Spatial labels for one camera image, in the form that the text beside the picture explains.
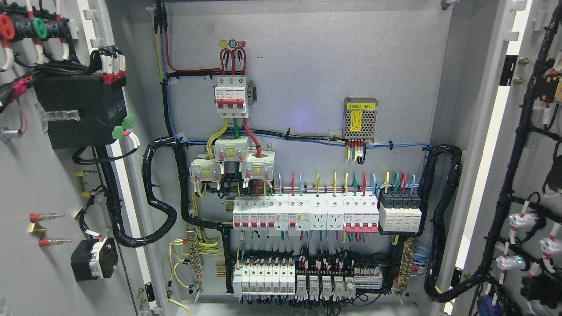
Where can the white socket breaker row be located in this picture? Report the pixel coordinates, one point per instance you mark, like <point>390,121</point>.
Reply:
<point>296,213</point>

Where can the white current transformers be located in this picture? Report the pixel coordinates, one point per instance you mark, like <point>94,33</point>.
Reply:
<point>232,154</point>

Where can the perforated metal power supply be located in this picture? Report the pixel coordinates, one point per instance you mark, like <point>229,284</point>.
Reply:
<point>360,118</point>

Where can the red main circuit breaker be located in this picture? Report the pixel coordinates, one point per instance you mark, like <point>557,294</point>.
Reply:
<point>233,96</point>

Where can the grey cabinet door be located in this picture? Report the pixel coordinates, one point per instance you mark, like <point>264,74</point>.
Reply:
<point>40,194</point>
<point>514,239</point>

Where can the black digital power meter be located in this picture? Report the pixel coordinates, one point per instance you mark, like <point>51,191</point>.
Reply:
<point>82,110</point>

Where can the lower relay terminal row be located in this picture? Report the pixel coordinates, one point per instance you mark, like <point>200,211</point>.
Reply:
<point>307,280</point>

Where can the black white surge protector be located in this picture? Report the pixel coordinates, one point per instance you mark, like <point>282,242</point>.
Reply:
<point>399,212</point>

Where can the white rotary selector switch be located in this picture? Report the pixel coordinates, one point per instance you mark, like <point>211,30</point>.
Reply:
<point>94,258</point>

